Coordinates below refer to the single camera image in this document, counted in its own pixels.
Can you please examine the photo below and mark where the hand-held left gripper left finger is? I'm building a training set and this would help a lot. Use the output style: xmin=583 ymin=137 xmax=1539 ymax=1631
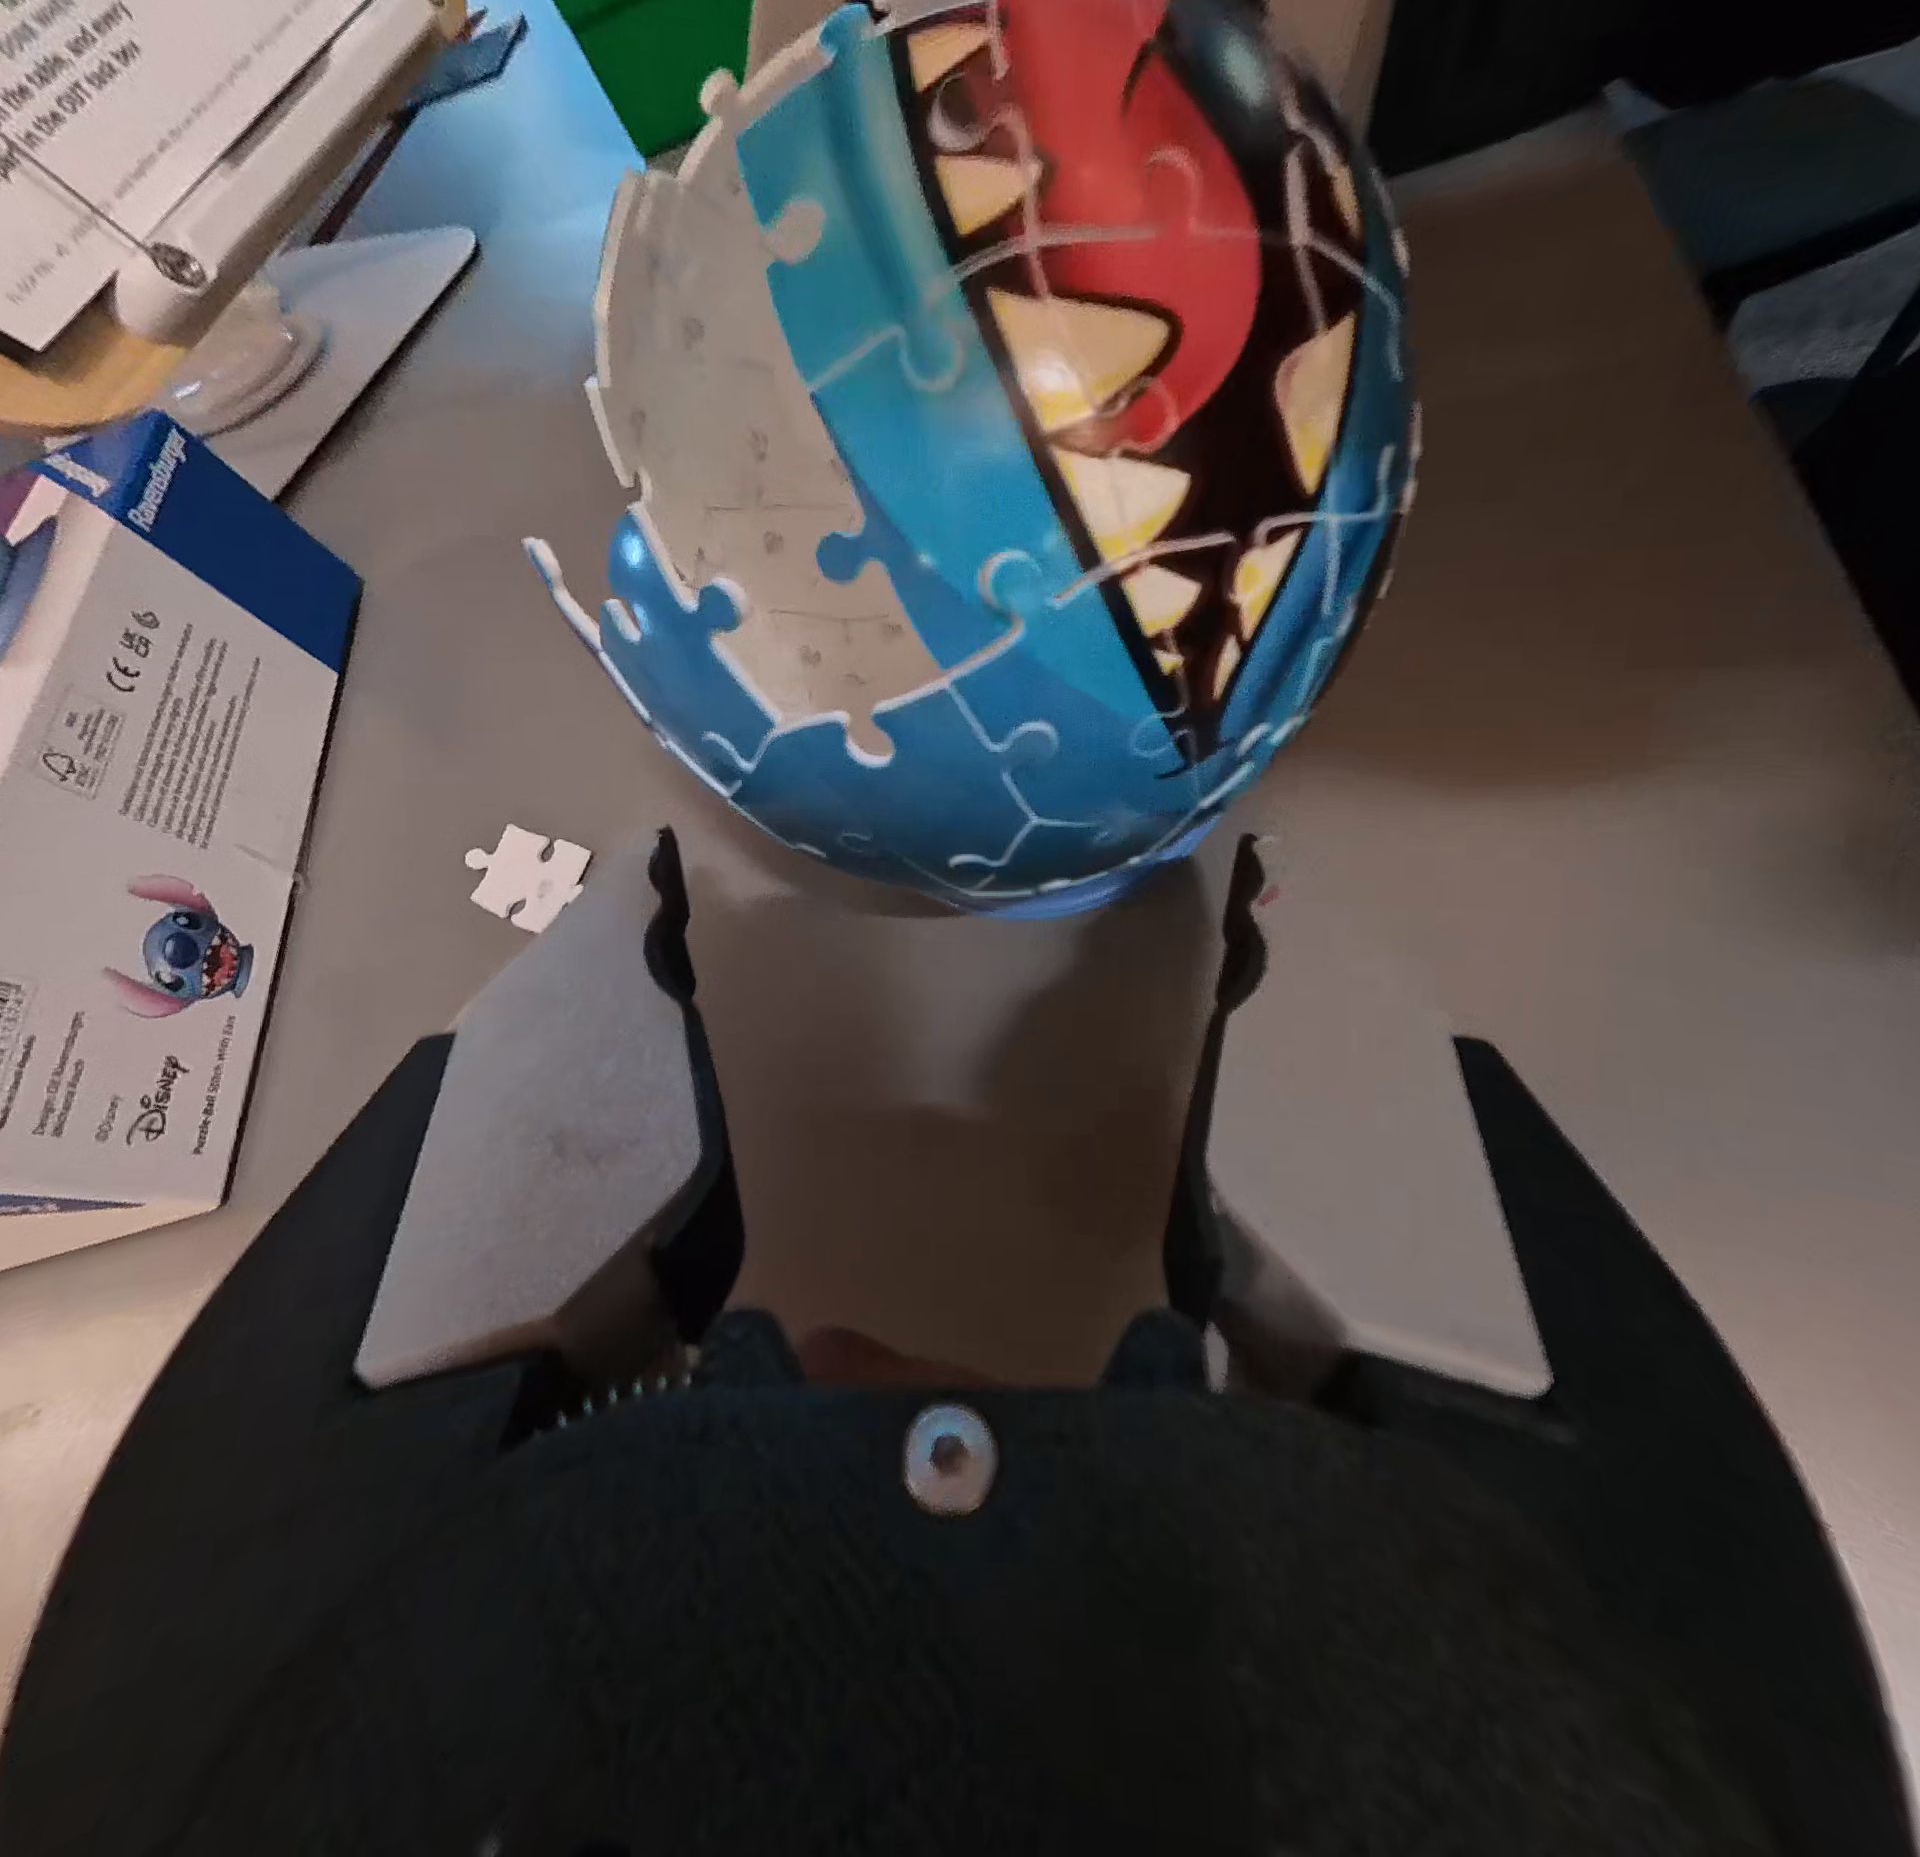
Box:
xmin=351 ymin=825 xmax=750 ymax=1388

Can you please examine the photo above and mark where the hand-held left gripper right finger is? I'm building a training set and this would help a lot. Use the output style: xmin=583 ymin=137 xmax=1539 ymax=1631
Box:
xmin=1162 ymin=831 xmax=1558 ymax=1397

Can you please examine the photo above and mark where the blue monster-mouth puzzle ball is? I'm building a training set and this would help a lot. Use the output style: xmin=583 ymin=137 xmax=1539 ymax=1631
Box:
xmin=525 ymin=0 xmax=1422 ymax=923

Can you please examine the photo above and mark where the white puzzle piece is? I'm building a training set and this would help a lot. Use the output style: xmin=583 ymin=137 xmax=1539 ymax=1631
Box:
xmin=465 ymin=823 xmax=592 ymax=934

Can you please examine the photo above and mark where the puzzle ball cardboard box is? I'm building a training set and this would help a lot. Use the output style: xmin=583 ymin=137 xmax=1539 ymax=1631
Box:
xmin=0 ymin=415 xmax=365 ymax=1227

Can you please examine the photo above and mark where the grey flat stand base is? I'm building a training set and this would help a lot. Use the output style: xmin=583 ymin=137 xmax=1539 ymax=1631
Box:
xmin=195 ymin=225 xmax=484 ymax=502

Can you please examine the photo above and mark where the round wooden disc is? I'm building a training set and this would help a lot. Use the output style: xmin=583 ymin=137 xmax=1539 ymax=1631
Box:
xmin=0 ymin=315 xmax=200 ymax=437

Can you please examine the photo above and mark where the green plastic bin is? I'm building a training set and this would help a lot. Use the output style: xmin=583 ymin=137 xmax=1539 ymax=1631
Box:
xmin=532 ymin=0 xmax=771 ymax=159

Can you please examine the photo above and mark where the paper sheet in clear holder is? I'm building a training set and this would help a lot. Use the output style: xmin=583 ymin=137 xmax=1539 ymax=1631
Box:
xmin=0 ymin=0 xmax=469 ymax=354

